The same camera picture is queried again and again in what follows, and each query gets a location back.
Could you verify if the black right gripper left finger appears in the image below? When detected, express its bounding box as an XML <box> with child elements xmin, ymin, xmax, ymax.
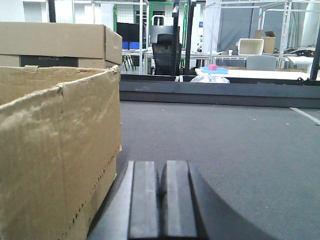
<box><xmin>87</xmin><ymin>161</ymin><xmax>159</xmax><ymax>240</ymax></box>

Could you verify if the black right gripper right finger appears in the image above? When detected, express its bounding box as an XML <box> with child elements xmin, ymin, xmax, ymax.
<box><xmin>160</xmin><ymin>160</ymin><xmax>274</xmax><ymax>240</ymax></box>

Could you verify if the worn cardboard box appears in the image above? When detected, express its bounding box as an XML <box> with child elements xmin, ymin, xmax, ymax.
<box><xmin>0</xmin><ymin>66</ymin><xmax>122</xmax><ymax>240</ymax></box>

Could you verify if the white work table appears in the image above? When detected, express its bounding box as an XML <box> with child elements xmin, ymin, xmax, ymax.
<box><xmin>210</xmin><ymin>69</ymin><xmax>311</xmax><ymax>80</ymax></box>

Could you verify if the blue tray with pink block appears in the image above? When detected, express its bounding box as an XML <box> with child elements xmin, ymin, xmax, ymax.
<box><xmin>200</xmin><ymin>66</ymin><xmax>228</xmax><ymax>75</ymax></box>

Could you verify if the grey chair back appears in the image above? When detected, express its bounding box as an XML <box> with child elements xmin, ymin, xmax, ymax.
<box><xmin>246</xmin><ymin>55</ymin><xmax>277</xmax><ymax>71</ymax></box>

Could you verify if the black mesh office chair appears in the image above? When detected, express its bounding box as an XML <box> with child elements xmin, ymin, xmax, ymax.
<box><xmin>151</xmin><ymin>33</ymin><xmax>182</xmax><ymax>76</ymax></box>

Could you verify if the white plastic tub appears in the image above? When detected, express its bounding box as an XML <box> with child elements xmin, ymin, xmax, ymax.
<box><xmin>236</xmin><ymin>38</ymin><xmax>264</xmax><ymax>56</ymax></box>

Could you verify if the open brown cardboard box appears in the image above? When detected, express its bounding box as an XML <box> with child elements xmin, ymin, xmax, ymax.
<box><xmin>254</xmin><ymin>29</ymin><xmax>276</xmax><ymax>54</ymax></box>

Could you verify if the closed cardboard box black label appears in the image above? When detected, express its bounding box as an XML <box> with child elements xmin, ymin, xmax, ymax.
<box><xmin>0</xmin><ymin>21</ymin><xmax>122</xmax><ymax>69</ymax></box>

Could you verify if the black table edge rail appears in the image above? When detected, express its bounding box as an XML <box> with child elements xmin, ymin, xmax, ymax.
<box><xmin>119</xmin><ymin>74</ymin><xmax>320</xmax><ymax>109</ymax></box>

